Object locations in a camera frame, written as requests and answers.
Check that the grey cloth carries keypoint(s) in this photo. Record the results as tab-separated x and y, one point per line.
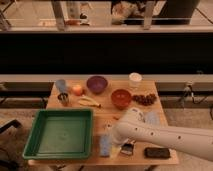
152	118

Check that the red apple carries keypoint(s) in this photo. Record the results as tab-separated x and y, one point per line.
77	89

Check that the banana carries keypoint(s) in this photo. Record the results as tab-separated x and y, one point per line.
87	101

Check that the blue sponge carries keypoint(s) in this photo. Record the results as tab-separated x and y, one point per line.
104	145

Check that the white lidded jar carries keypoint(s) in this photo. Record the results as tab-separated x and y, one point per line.
135	80

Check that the red bowl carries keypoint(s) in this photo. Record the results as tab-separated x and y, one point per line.
121	98

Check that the bunch of red grapes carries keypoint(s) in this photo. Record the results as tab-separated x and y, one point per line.
145	100

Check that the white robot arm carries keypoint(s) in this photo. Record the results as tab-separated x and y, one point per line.
132	125

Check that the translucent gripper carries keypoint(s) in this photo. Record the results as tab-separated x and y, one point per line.
114	150

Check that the metal cup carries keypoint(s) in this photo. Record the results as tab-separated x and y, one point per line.
63	98

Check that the blue plastic cup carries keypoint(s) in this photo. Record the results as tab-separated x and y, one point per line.
61	85

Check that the green plastic tray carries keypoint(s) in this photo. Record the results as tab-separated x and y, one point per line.
60	134

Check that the wooden table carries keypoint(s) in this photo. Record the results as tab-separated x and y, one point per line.
105	115

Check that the purple bowl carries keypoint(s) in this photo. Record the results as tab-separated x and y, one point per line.
97	84

